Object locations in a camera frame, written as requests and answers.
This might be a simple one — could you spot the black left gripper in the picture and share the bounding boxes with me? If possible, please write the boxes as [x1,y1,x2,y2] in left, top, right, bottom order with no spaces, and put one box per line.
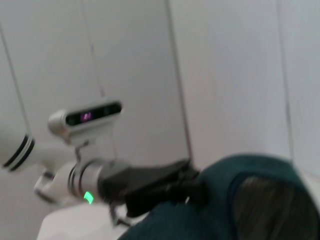
[98,159,208,218]

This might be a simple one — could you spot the dark teal lunch bag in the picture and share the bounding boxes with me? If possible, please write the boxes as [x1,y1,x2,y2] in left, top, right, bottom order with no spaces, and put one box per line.
[117,153,320,240]

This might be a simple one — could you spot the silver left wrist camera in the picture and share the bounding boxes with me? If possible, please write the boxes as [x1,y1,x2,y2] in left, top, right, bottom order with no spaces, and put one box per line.
[47,99,124,146]

